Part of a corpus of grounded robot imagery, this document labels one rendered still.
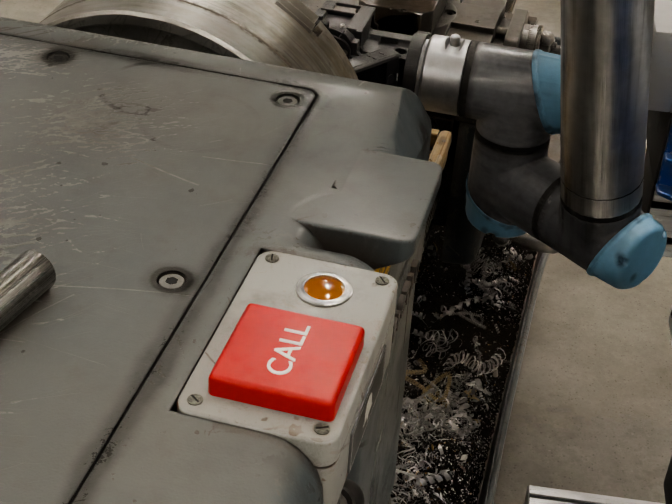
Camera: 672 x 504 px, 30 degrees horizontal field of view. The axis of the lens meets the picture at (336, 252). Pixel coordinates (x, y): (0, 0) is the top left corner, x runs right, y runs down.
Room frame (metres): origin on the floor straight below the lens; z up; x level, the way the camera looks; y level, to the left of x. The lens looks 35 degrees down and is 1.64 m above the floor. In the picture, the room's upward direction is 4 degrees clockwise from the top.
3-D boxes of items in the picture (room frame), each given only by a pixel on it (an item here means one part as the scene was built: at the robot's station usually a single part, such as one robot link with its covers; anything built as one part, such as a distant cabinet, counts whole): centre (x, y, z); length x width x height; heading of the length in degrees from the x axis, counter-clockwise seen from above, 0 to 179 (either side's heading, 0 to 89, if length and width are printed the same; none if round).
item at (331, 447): (0.47, 0.02, 1.23); 0.13 x 0.08 x 0.05; 167
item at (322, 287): (0.51, 0.00, 1.26); 0.02 x 0.02 x 0.01
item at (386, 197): (0.62, -0.01, 1.24); 0.09 x 0.08 x 0.03; 167
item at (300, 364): (0.45, 0.02, 1.26); 0.06 x 0.06 x 0.02; 77
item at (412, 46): (1.14, -0.01, 1.08); 0.12 x 0.09 x 0.08; 77
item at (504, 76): (1.10, -0.17, 1.08); 0.11 x 0.08 x 0.09; 77
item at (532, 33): (1.48, -0.25, 0.95); 0.07 x 0.04 x 0.04; 77
